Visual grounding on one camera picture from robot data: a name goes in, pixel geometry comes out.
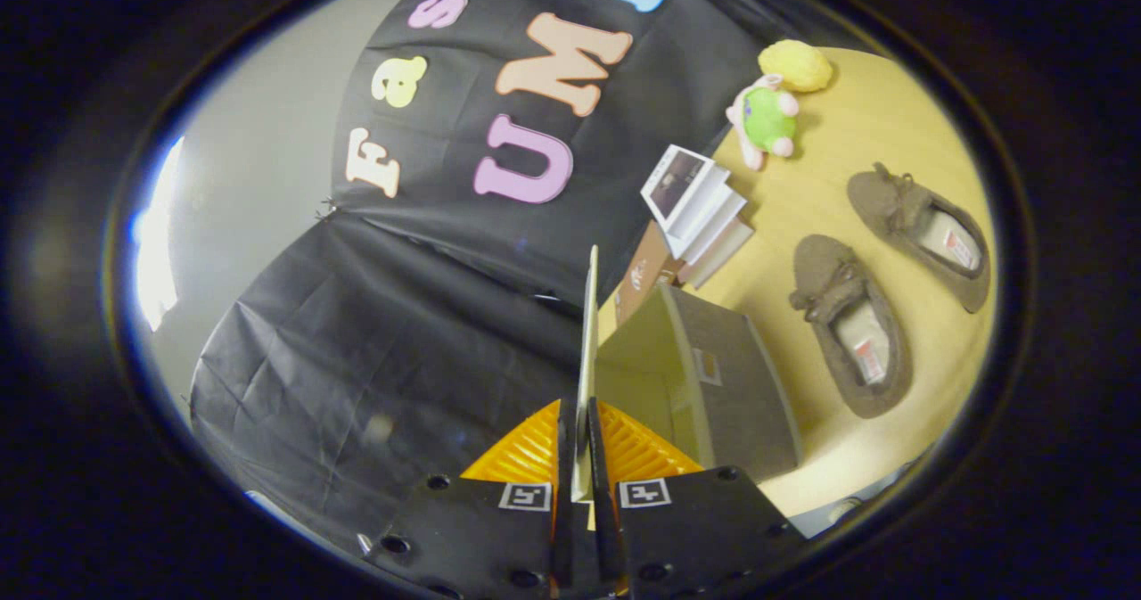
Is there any black backdrop cloth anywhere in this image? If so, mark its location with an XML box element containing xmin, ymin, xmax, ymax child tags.
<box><xmin>187</xmin><ymin>0</ymin><xmax>861</xmax><ymax>556</ymax></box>

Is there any yellow plush toy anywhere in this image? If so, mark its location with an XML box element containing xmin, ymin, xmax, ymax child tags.
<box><xmin>758</xmin><ymin>38</ymin><xmax>834</xmax><ymax>95</ymax></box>

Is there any brown book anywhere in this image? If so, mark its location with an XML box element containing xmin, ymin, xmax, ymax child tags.
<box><xmin>613</xmin><ymin>220</ymin><xmax>689</xmax><ymax>326</ymax></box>

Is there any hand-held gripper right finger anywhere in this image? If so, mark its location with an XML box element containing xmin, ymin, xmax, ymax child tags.
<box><xmin>587</xmin><ymin>399</ymin><xmax>809</xmax><ymax>600</ymax></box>

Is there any brown fuzzy shoe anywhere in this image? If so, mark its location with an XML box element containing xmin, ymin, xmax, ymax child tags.
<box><xmin>788</xmin><ymin>234</ymin><xmax>914</xmax><ymax>420</ymax></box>
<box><xmin>846</xmin><ymin>161</ymin><xmax>992</xmax><ymax>315</ymax></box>

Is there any white book with photo cover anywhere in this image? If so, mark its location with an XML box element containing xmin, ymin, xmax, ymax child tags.
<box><xmin>640</xmin><ymin>144</ymin><xmax>734</xmax><ymax>235</ymax></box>

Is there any green plush toy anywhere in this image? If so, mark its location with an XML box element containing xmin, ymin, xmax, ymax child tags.
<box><xmin>725</xmin><ymin>74</ymin><xmax>800</xmax><ymax>171</ymax></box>

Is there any grey fabric storage box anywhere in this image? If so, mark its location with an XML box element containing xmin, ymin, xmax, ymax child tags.
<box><xmin>570</xmin><ymin>245</ymin><xmax>803</xmax><ymax>530</ymax></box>

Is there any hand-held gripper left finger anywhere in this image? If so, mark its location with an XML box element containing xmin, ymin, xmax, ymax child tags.
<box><xmin>361</xmin><ymin>395</ymin><xmax>577</xmax><ymax>600</ymax></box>

